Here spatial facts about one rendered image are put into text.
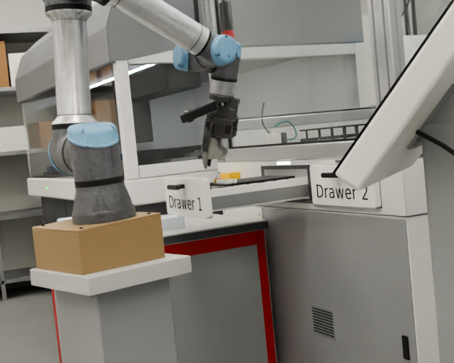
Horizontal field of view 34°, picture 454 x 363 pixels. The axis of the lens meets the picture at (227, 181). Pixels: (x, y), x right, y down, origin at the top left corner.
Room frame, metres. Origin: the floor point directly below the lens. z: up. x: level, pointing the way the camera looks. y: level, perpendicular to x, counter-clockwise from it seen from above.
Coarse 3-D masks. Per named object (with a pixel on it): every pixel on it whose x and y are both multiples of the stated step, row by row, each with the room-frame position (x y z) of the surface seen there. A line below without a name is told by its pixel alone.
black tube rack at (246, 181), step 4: (256, 176) 2.33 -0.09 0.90; (260, 176) 2.31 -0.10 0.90; (264, 176) 2.30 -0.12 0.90; (268, 176) 2.27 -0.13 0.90; (272, 176) 2.26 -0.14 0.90; (276, 176) 2.23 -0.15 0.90; (280, 176) 2.22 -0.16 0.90; (284, 176) 2.19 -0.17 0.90; (288, 176) 2.18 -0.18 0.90; (292, 176) 2.19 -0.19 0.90; (240, 180) 2.22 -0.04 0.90; (244, 180) 2.20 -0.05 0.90; (248, 180) 2.18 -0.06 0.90; (252, 180) 2.16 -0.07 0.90; (256, 180) 2.15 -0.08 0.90; (260, 180) 2.14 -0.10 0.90; (264, 180) 2.15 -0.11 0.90; (268, 180) 2.15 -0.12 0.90; (272, 180) 2.16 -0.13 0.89; (236, 184) 2.11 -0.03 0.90; (240, 184) 2.11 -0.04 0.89
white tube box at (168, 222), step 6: (162, 216) 2.41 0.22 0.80; (168, 216) 2.41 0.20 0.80; (174, 216) 2.40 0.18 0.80; (180, 216) 2.37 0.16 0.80; (162, 222) 2.32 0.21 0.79; (168, 222) 2.33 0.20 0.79; (174, 222) 2.33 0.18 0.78; (180, 222) 2.34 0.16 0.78; (162, 228) 2.32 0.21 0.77; (168, 228) 2.33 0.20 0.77; (174, 228) 2.33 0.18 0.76
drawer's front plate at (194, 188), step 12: (168, 180) 2.23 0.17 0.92; (180, 180) 2.14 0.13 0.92; (192, 180) 2.06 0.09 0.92; (204, 180) 2.00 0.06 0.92; (168, 192) 2.24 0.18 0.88; (180, 192) 2.15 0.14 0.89; (192, 192) 2.07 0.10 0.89; (204, 192) 2.00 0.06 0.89; (168, 204) 2.25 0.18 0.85; (204, 204) 2.01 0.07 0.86; (192, 216) 2.09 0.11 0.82; (204, 216) 2.02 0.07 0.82
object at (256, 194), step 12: (276, 180) 2.36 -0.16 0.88; (288, 180) 2.14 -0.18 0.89; (300, 180) 2.15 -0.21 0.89; (216, 192) 2.04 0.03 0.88; (228, 192) 2.05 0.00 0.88; (240, 192) 2.07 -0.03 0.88; (252, 192) 2.08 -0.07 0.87; (264, 192) 2.10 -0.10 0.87; (276, 192) 2.11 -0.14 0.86; (288, 192) 2.13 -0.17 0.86; (300, 192) 2.15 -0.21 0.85; (216, 204) 2.03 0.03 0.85; (228, 204) 2.05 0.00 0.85; (240, 204) 2.06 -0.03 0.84; (252, 204) 2.08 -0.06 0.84; (264, 204) 2.10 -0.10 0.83
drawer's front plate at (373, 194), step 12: (312, 168) 2.10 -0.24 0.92; (324, 168) 2.05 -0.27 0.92; (312, 180) 2.11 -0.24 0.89; (324, 180) 2.05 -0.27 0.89; (336, 180) 2.00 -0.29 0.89; (312, 192) 2.11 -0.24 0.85; (324, 192) 2.06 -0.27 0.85; (336, 192) 2.01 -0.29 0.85; (348, 192) 1.96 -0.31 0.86; (360, 192) 1.91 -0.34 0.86; (372, 192) 1.87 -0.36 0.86; (324, 204) 2.06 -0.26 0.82; (336, 204) 2.01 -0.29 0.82; (348, 204) 1.96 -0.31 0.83; (360, 204) 1.91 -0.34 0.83; (372, 204) 1.87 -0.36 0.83
